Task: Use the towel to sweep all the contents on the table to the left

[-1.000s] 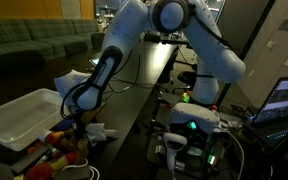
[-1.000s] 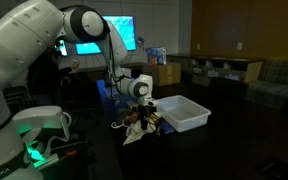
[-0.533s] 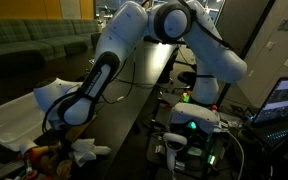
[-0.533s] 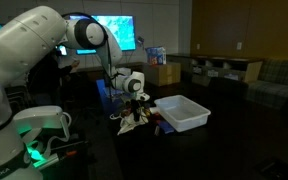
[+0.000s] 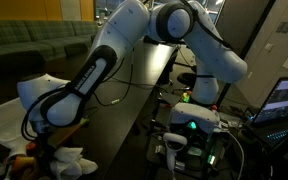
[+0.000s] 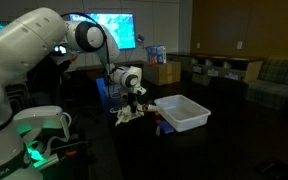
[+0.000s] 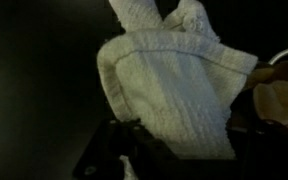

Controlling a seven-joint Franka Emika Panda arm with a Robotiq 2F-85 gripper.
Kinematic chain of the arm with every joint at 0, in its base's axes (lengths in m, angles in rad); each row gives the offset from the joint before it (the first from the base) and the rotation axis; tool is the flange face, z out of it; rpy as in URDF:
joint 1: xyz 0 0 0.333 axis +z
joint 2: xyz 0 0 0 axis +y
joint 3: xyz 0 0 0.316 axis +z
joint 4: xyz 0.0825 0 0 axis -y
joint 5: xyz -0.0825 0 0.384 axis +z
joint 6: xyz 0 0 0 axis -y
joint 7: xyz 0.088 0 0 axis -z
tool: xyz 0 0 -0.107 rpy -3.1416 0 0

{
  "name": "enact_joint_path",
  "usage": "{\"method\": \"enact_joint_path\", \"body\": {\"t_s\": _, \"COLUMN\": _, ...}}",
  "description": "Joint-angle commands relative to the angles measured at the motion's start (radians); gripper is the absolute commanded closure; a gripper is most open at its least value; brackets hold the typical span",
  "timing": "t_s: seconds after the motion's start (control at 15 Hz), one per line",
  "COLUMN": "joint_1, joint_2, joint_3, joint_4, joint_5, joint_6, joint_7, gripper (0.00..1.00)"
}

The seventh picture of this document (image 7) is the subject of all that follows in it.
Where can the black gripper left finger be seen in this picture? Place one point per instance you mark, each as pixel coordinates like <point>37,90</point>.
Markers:
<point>107,150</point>

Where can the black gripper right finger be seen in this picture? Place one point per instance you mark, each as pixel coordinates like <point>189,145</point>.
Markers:
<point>270,153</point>

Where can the white terry towel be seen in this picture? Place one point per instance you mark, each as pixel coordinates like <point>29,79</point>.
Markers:
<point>170,100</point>

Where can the yellow cylinder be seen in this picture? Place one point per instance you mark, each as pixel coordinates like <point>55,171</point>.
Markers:
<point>280,100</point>

